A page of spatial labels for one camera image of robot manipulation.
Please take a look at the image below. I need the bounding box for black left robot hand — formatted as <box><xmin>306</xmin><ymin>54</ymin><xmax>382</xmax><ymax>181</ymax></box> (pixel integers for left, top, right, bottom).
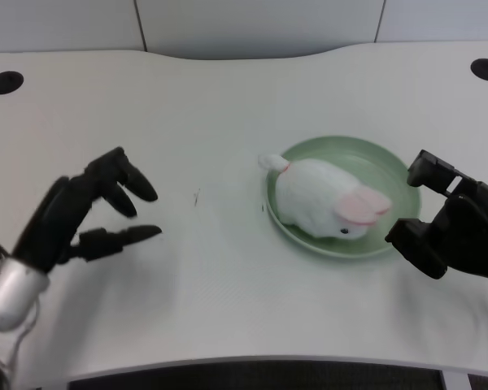
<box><xmin>6</xmin><ymin>146</ymin><xmax>163</xmax><ymax>275</ymax></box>

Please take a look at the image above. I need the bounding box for dark textured panel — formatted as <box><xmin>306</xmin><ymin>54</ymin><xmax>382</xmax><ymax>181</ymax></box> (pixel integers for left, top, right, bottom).
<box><xmin>67</xmin><ymin>360</ymin><xmax>447</xmax><ymax>390</ymax></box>

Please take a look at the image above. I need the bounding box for white pink-eared rabbit doll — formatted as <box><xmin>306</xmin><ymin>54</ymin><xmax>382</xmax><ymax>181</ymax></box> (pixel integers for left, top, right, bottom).
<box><xmin>257</xmin><ymin>152</ymin><xmax>393</xmax><ymax>241</ymax></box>

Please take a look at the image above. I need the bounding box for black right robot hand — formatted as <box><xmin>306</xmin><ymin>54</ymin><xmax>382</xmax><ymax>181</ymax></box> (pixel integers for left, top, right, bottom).
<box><xmin>384</xmin><ymin>149</ymin><xmax>488</xmax><ymax>281</ymax></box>

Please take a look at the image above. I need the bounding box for light green round plate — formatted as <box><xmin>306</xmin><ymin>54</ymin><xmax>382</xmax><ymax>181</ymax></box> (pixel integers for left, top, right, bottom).
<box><xmin>263</xmin><ymin>135</ymin><xmax>422</xmax><ymax>260</ymax></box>

